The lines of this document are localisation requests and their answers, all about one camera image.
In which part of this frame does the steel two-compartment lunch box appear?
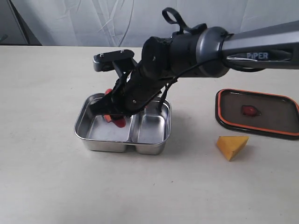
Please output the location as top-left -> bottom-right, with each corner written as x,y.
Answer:
74,93 -> 171,155

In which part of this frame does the yellow toy cheese wedge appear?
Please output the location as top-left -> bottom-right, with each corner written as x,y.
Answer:
216,136 -> 249,161

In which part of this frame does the red toy sausage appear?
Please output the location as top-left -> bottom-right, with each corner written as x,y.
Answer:
111,116 -> 126,128

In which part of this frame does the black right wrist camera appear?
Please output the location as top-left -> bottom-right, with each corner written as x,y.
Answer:
93,49 -> 137,78

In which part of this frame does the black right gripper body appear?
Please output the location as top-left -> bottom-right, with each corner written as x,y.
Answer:
90,37 -> 175,116

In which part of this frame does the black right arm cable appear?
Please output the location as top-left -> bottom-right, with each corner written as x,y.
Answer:
157,7 -> 292,112

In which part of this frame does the dark transparent lid orange valve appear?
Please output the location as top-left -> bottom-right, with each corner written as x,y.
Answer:
215,89 -> 299,140

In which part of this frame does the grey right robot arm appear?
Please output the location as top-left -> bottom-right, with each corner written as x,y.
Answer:
90,21 -> 299,119

